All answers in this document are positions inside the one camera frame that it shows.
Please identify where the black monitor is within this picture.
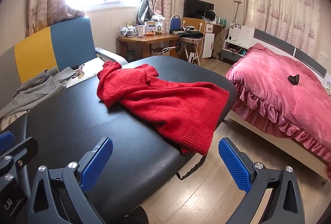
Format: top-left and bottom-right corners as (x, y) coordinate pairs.
(184, 0), (215, 19)

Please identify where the round stool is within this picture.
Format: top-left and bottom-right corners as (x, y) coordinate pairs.
(178, 35), (203, 66)

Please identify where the black strap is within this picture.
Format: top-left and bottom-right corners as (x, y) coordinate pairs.
(176, 153), (209, 180)

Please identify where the dark cloth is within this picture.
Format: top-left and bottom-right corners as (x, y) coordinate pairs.
(172, 28), (202, 38)

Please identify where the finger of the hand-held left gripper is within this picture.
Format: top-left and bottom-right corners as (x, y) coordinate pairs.
(0, 131), (15, 148)
(0, 137), (39, 181)

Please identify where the white box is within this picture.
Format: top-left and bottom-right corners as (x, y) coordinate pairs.
(144, 21), (157, 33)

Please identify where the small brown object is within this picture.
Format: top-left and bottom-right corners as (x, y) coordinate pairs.
(74, 65), (86, 78)

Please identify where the white nightstand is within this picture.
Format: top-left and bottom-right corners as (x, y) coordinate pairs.
(221, 22), (255, 62)

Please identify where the bed with pink cover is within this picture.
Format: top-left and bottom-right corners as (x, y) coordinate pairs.
(228, 28), (331, 183)

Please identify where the pink ruffled blanket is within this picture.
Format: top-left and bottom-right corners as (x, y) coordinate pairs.
(225, 43), (331, 180)

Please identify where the grey yellow blue chair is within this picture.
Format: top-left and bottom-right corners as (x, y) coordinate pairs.
(14, 17), (128, 85)

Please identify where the grey garment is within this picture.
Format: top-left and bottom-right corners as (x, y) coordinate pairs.
(0, 67), (78, 119)

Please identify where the wooden side table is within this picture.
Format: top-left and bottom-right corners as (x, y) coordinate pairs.
(117, 33), (180, 62)

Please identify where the white cabinet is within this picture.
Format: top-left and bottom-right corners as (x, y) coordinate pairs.
(203, 32), (215, 59)

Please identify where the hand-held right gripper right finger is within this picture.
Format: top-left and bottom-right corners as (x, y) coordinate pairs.
(218, 137), (306, 224)

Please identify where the paper bag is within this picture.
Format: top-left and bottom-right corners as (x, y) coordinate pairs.
(151, 46), (175, 57)

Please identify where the red knit sweater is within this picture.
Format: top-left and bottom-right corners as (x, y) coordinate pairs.
(97, 61), (230, 155)

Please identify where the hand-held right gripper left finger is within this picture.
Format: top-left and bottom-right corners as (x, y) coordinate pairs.
(26, 137), (114, 224)

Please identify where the wooden desk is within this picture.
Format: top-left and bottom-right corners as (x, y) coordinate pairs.
(181, 17), (225, 59)

